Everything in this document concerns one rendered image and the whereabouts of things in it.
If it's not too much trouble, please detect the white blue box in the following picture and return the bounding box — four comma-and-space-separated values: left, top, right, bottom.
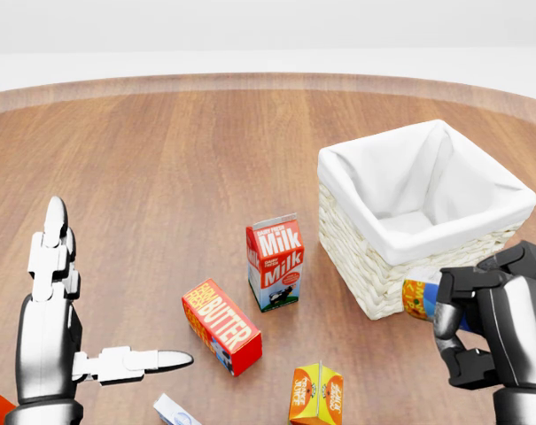
152, 392, 203, 425

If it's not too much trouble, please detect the orange blue printed tin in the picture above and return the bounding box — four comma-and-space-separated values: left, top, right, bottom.
401, 270, 472, 334

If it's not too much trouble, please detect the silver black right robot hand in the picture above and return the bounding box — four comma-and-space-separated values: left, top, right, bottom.
431, 240, 536, 395

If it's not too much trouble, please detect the orange juice carton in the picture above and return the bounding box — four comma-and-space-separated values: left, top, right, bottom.
287, 360, 345, 425

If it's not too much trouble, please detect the red white milk carton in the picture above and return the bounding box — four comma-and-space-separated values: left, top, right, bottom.
245, 212, 306, 313

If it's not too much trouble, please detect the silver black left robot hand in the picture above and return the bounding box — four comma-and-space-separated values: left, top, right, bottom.
15, 196, 195, 406

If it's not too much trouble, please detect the white woven lined basket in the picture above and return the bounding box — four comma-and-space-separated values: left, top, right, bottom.
316, 119, 536, 321

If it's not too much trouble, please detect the red butter box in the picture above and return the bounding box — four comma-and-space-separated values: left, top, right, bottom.
181, 277, 264, 378

